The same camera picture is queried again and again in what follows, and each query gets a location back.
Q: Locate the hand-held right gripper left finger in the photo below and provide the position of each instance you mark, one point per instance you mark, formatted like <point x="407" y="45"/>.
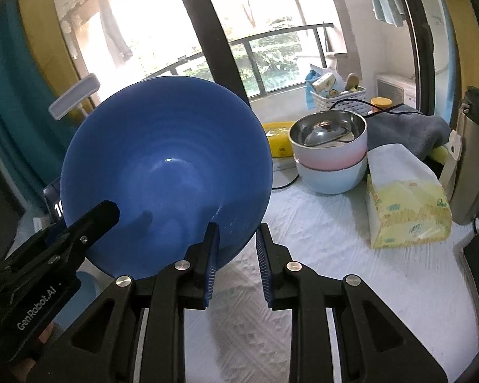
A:
<point x="211" y="263"/>

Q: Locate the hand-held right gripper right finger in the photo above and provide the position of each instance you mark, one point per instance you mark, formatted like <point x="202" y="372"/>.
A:
<point x="263" y="263"/>

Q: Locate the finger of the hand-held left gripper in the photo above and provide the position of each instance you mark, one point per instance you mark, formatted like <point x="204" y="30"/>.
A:
<point x="58" y="231"/>
<point x="95" y="221"/>

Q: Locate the large blue bowl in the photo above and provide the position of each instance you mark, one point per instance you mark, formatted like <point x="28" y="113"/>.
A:
<point x="163" y="159"/>

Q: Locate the person's left hand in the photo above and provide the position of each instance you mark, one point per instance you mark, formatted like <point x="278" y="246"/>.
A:
<point x="50" y="331"/>

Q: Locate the tablet clock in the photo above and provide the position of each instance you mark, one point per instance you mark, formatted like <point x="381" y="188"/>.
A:
<point x="52" y="199"/>

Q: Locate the blue plate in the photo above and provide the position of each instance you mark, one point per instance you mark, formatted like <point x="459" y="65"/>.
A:
<point x="91" y="281"/>

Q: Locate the white textured tablecloth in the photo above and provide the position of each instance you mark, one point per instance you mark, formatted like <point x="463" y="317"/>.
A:
<point x="343" y="271"/>

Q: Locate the white flat box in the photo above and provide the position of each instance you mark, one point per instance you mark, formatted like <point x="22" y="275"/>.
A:
<point x="283" y="163"/>

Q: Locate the light blue bowl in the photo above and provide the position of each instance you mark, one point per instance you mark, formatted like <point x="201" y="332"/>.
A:
<point x="327" y="181"/>

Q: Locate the pink steel-lined bowl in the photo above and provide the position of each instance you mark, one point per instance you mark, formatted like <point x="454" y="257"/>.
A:
<point x="327" y="159"/>

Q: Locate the yellow wipes pack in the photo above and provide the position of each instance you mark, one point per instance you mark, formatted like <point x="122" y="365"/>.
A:
<point x="279" y="139"/>

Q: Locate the white desk lamp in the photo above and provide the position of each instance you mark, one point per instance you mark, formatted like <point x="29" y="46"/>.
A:
<point x="74" y="95"/>

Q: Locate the teal curtain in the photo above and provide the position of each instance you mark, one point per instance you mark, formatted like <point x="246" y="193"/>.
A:
<point x="16" y="107"/>

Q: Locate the yellow tissue pack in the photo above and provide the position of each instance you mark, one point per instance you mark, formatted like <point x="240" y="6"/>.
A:
<point x="407" y="211"/>

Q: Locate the white plastic basket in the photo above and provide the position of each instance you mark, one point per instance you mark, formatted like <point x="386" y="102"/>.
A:
<point x="343" y="105"/>

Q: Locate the small printed packet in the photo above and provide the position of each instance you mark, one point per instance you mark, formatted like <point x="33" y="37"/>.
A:
<point x="327" y="85"/>

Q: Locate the grey hanging garment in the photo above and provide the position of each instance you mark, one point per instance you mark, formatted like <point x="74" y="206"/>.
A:
<point x="113" y="28"/>

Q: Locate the grey cloth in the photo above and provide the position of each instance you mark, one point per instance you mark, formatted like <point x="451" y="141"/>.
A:
<point x="407" y="127"/>

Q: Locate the yellow lid jar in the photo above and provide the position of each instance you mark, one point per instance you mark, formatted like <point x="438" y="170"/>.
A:
<point x="381" y="103"/>

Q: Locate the yellow curtain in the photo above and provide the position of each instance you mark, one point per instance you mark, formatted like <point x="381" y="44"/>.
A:
<point x="471" y="28"/>
<point x="44" y="28"/>

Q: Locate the wooden brush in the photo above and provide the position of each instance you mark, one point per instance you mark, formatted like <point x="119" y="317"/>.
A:
<point x="352" y="81"/>

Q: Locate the white air conditioner unit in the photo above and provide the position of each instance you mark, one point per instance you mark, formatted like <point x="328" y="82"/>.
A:
<point x="395" y="87"/>

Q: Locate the balcony railing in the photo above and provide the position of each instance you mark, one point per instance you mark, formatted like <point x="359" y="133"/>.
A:
<point x="279" y="32"/>

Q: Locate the steel thermos flask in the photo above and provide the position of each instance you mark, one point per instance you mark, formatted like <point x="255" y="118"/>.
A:
<point x="471" y="159"/>

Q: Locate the black window frame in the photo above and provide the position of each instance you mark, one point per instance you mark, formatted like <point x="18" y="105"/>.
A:
<point x="211" y="40"/>

